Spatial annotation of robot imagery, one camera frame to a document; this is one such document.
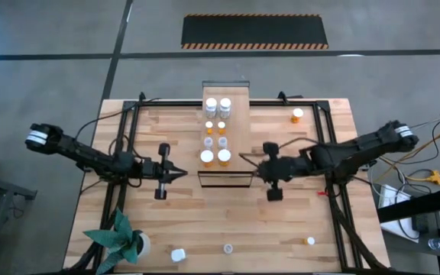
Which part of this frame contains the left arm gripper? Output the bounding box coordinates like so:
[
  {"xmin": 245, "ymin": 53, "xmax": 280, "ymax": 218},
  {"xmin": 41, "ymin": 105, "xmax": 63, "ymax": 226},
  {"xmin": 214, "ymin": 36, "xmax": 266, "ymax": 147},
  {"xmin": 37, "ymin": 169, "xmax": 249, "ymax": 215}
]
[{"xmin": 142, "ymin": 144, "xmax": 189, "ymax": 200}]

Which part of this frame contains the black equipment cart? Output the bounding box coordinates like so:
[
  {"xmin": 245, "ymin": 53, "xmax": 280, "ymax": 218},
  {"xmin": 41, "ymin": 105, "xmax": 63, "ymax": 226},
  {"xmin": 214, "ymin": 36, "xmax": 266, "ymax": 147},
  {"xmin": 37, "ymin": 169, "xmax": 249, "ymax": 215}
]
[{"xmin": 376, "ymin": 185, "xmax": 440, "ymax": 275}]

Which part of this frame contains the white power box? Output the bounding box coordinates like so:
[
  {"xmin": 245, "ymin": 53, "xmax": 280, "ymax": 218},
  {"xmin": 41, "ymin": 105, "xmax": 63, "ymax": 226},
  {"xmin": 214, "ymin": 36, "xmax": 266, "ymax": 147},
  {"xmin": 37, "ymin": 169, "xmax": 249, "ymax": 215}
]
[{"xmin": 378, "ymin": 183, "xmax": 422, "ymax": 244}]

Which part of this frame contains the wooden shelf with black frame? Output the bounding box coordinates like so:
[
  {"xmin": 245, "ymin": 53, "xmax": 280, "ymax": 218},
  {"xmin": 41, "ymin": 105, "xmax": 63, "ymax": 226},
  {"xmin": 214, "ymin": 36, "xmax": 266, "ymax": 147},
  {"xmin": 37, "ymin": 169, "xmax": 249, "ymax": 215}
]
[{"xmin": 197, "ymin": 79, "xmax": 255, "ymax": 189}]

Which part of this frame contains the large amber pill bottle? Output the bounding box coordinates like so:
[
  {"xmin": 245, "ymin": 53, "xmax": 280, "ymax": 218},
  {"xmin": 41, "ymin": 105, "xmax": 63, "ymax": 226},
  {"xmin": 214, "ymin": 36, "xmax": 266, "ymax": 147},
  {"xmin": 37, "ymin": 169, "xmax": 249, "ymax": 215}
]
[
  {"xmin": 216, "ymin": 148, "xmax": 232, "ymax": 167},
  {"xmin": 199, "ymin": 149, "xmax": 215, "ymax": 169}
]

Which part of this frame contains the white plant pot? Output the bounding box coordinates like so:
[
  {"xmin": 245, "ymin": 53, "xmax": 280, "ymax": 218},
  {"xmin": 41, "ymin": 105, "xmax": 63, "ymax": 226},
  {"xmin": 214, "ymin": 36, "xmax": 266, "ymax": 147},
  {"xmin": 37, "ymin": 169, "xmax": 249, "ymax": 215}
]
[{"xmin": 132, "ymin": 228, "xmax": 152, "ymax": 260}]

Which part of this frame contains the black hazard-striped floor mat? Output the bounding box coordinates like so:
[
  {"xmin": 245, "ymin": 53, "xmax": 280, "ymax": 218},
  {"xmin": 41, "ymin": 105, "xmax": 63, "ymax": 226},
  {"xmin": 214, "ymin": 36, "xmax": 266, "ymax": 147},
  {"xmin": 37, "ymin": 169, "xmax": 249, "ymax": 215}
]
[{"xmin": 180, "ymin": 13, "xmax": 329, "ymax": 50}]

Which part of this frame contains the medium amber pill bottle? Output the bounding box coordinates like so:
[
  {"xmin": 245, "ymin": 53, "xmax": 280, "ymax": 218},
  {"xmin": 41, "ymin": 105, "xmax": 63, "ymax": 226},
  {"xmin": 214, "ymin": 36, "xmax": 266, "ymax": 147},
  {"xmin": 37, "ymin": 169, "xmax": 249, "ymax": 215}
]
[{"xmin": 290, "ymin": 108, "xmax": 305, "ymax": 125}]

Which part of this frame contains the white melatonin bottle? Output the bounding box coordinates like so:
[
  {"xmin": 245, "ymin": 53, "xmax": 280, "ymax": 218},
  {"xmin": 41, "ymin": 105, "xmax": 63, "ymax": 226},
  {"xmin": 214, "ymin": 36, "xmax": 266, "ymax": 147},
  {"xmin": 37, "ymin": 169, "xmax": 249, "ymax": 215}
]
[
  {"xmin": 205, "ymin": 97, "xmax": 218, "ymax": 120},
  {"xmin": 219, "ymin": 97, "xmax": 233, "ymax": 120},
  {"xmin": 170, "ymin": 247, "xmax": 187, "ymax": 264}
]

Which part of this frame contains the green artificial plant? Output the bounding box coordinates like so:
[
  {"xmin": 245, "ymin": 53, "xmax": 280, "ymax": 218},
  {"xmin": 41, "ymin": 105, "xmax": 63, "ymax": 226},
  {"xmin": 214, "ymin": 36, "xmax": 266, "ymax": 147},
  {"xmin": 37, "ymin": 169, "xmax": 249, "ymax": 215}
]
[{"xmin": 82, "ymin": 208, "xmax": 141, "ymax": 275}]

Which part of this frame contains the black side desk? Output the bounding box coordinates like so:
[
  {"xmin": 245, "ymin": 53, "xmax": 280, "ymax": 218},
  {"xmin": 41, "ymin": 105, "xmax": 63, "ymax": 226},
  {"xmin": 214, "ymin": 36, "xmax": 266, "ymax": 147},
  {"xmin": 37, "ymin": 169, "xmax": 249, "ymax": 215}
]
[{"xmin": 0, "ymin": 170, "xmax": 38, "ymax": 275}]

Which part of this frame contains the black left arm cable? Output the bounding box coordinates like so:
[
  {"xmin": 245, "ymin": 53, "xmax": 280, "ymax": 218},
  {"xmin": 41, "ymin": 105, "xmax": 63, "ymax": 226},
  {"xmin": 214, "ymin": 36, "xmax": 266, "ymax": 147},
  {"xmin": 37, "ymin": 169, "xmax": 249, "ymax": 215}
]
[{"xmin": 74, "ymin": 97, "xmax": 162, "ymax": 154}]

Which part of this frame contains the yellow power connector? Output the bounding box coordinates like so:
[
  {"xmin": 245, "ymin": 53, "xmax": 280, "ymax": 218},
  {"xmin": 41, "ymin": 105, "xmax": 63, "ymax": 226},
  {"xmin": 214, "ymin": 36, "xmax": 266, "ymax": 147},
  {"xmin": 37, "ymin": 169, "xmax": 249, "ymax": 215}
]
[{"xmin": 405, "ymin": 170, "xmax": 440, "ymax": 186}]

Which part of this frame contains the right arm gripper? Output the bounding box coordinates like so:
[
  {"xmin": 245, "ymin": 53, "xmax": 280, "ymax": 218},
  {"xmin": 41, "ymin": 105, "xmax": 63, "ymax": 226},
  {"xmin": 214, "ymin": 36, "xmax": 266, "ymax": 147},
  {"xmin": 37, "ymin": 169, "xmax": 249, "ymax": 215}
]
[{"xmin": 257, "ymin": 141, "xmax": 303, "ymax": 202}]

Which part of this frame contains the black metal table frame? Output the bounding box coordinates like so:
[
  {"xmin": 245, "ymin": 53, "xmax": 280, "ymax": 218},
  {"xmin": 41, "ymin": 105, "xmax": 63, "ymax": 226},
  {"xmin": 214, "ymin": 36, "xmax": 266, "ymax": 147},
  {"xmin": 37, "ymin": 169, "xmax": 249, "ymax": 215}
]
[{"xmin": 65, "ymin": 99, "xmax": 389, "ymax": 274}]

